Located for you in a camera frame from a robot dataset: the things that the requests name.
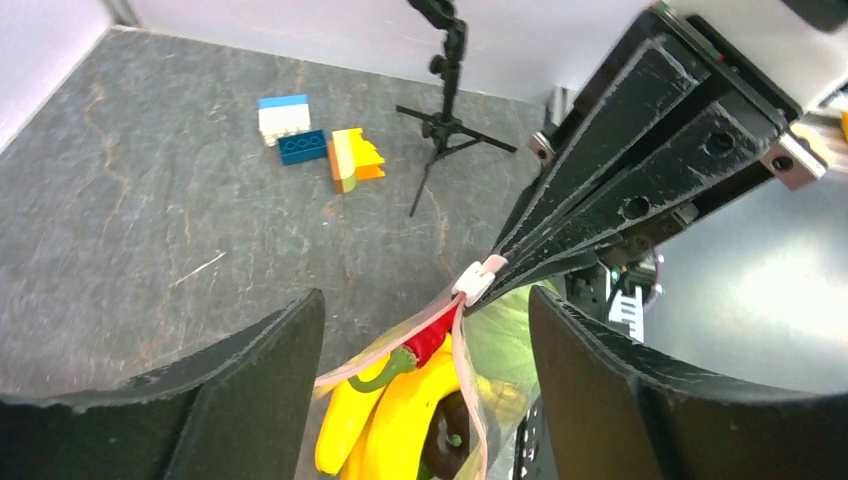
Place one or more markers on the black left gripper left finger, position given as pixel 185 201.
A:
pixel 236 409

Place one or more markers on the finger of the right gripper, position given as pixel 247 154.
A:
pixel 637 85
pixel 691 150

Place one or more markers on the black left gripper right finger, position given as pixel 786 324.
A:
pixel 618 409

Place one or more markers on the pale green cabbage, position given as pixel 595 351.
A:
pixel 499 343

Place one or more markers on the yellow banana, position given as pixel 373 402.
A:
pixel 380 435

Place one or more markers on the clear zip top bag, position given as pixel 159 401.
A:
pixel 495 408

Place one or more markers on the red chili pepper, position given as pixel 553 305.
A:
pixel 413 354

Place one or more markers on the black microphone stand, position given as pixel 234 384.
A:
pixel 448 133

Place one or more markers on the yellow orange toy block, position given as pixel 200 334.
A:
pixel 353 159

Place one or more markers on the blue white toy block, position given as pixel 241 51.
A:
pixel 284 122

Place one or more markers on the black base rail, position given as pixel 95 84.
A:
pixel 533 453

